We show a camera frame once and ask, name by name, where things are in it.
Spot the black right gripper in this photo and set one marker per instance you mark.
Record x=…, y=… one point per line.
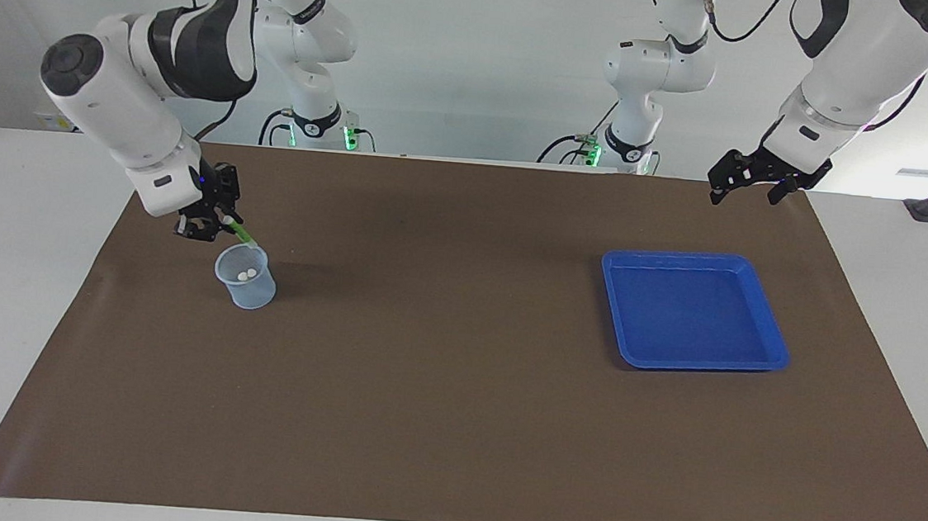
x=217, y=183

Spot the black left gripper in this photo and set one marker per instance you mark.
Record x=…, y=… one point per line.
x=769, y=173

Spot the green pen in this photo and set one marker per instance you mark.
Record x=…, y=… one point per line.
x=244, y=235

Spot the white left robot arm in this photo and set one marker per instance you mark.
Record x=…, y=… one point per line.
x=861, y=60

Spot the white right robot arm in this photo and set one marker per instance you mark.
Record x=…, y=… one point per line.
x=112, y=100

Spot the blue plastic tray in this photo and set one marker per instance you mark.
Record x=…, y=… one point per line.
x=692, y=312

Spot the translucent plastic cup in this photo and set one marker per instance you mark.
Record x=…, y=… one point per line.
x=252, y=298

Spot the white power box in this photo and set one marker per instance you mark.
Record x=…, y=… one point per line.
x=52, y=123

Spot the brown table mat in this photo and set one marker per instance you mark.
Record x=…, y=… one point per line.
x=452, y=417

